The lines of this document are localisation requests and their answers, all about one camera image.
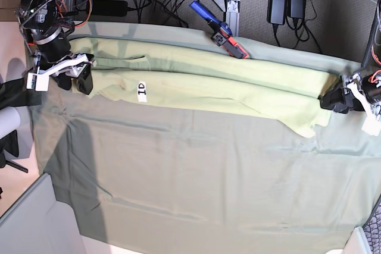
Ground blue orange clamp centre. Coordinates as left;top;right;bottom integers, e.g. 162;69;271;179
190;1;249;59

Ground aluminium frame post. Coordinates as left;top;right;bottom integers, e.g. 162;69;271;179
213;0;241;37

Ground white cylinder post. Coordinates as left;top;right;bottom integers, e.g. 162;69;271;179
0;107;21;139

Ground black power brick left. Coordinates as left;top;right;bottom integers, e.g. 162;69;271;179
91;0;129;17

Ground black power adapter right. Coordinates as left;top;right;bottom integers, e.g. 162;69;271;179
267;0;286;25

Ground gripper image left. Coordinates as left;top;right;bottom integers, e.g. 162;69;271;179
32;53;95;95

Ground black tripod leg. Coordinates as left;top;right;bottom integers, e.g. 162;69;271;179
0;130;29;174

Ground white bin bottom left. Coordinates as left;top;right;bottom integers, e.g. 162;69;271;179
1;174;86;253

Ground dark green cloth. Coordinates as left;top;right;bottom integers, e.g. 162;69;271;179
0;78;42;109

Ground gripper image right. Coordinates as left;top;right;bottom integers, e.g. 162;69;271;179
320;73;369;114

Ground patterned mat corner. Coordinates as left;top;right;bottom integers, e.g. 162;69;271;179
363;199;380;254

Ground light yellow-green T-shirt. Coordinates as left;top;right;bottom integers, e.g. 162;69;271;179
71;37;336;138

